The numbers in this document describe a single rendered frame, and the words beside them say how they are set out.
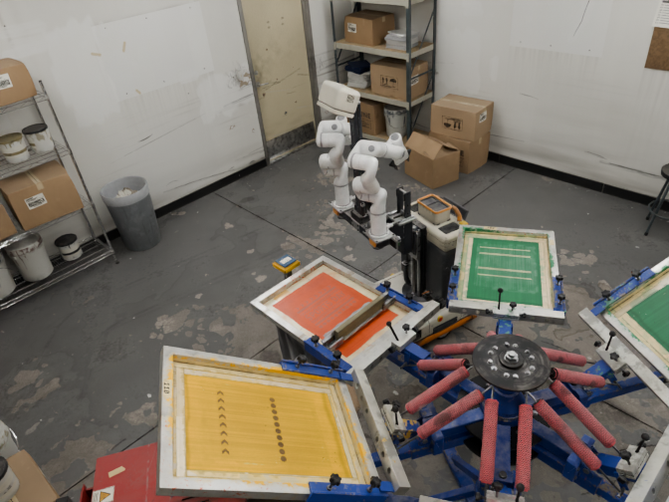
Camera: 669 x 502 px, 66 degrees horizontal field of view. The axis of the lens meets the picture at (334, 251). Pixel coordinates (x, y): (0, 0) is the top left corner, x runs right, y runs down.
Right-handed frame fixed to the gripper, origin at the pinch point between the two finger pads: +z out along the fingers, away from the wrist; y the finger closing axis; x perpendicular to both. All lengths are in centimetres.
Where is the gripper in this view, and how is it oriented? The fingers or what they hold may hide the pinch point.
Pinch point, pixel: (401, 163)
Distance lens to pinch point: 335.9
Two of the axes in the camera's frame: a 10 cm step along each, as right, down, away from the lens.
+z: 2.5, 4.1, 8.8
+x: -5.5, -6.9, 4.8
